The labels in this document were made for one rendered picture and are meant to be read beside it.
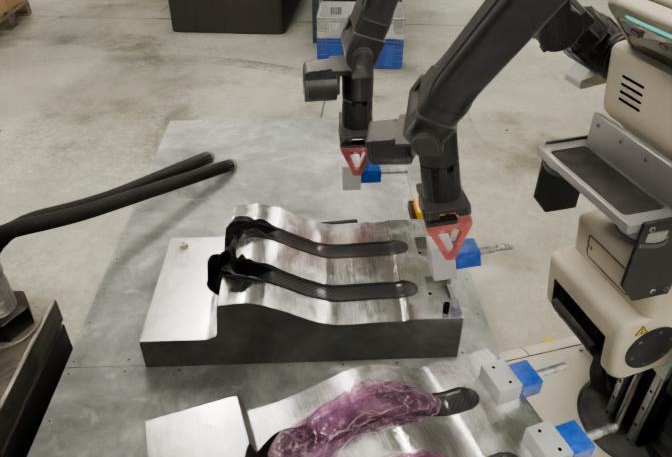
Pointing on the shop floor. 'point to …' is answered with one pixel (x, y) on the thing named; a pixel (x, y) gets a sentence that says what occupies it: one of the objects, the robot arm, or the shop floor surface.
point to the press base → (38, 397)
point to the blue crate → (391, 56)
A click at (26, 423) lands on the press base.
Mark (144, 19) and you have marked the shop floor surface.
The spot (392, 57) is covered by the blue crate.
